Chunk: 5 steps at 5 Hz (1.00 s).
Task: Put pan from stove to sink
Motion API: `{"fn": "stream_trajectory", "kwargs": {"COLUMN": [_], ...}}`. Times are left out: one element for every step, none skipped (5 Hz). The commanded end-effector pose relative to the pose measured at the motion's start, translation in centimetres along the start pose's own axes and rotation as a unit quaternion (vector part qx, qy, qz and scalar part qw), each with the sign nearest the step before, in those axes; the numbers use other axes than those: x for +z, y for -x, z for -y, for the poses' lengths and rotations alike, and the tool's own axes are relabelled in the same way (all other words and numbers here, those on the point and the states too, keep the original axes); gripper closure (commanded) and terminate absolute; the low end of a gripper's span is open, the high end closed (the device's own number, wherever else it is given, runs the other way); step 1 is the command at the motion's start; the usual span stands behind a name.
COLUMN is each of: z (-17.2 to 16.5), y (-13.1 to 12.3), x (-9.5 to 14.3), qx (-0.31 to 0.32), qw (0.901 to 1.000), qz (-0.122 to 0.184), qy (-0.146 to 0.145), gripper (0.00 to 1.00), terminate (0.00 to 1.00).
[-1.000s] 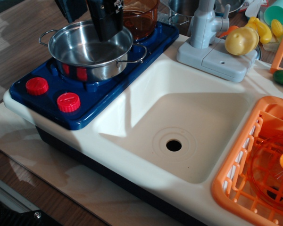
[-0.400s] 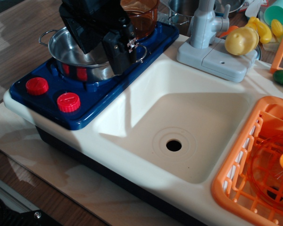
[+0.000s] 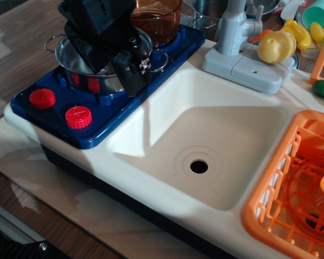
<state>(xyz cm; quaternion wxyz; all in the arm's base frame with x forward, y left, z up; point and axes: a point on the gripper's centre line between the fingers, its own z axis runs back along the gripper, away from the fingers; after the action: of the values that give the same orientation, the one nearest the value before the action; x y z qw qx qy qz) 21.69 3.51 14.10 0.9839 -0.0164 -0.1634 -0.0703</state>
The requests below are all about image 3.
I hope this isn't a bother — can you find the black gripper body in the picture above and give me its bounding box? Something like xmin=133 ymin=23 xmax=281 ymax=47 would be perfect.
xmin=58 ymin=1 xmax=147 ymax=58

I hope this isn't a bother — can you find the steel bowl at top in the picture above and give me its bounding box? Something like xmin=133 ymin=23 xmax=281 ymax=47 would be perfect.
xmin=246 ymin=0 xmax=280 ymax=16

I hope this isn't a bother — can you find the left red stove knob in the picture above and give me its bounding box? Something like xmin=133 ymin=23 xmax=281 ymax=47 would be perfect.
xmin=29 ymin=88 xmax=56 ymax=110

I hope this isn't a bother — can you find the yellow toy pear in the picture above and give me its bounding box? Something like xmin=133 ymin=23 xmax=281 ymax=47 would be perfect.
xmin=257 ymin=31 xmax=296 ymax=64

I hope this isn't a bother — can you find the orange dish rack basket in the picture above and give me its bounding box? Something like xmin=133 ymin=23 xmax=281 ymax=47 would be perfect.
xmin=242 ymin=111 xmax=324 ymax=258

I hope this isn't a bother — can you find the black metal bracket bottom left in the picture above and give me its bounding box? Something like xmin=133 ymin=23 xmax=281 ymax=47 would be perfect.
xmin=0 ymin=231 xmax=70 ymax=259

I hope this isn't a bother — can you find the blue toy stove top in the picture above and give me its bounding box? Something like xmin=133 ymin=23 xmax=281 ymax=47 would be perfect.
xmin=10 ymin=25 xmax=205 ymax=149

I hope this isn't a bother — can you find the cream toy sink unit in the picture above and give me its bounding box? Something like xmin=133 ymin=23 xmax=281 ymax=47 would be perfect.
xmin=4 ymin=41 xmax=324 ymax=258

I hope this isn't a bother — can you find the red stove knob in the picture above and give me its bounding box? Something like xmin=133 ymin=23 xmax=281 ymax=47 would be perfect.
xmin=29 ymin=88 xmax=56 ymax=110
xmin=65 ymin=106 xmax=92 ymax=130

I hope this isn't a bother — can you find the transparent orange lid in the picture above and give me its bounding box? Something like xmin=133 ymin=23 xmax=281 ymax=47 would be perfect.
xmin=283 ymin=154 xmax=324 ymax=241

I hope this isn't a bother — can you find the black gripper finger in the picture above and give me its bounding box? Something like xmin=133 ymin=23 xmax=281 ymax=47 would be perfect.
xmin=112 ymin=52 xmax=151 ymax=97
xmin=68 ymin=36 xmax=115 ymax=74

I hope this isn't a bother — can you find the transparent amber plastic pot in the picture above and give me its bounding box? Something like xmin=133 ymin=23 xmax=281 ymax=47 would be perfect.
xmin=131 ymin=0 xmax=183 ymax=47

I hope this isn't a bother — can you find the yellow toy corn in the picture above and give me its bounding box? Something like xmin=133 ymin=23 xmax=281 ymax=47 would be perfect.
xmin=310 ymin=22 xmax=324 ymax=43

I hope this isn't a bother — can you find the teal plastic cup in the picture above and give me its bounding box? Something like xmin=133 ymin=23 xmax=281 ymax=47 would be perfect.
xmin=301 ymin=0 xmax=324 ymax=29

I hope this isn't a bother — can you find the grey toy faucet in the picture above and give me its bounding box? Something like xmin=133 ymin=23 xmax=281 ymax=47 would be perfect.
xmin=202 ymin=1 xmax=294 ymax=94

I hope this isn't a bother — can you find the steel pot behind faucet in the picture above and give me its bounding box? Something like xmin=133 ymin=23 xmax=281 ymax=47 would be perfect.
xmin=191 ymin=0 xmax=228 ymax=29

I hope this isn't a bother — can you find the steel pan with loop handles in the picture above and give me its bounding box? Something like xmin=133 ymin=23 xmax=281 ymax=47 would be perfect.
xmin=52 ymin=28 xmax=162 ymax=95

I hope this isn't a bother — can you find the right red stove knob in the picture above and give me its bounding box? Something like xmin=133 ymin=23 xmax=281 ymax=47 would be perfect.
xmin=65 ymin=106 xmax=92 ymax=130

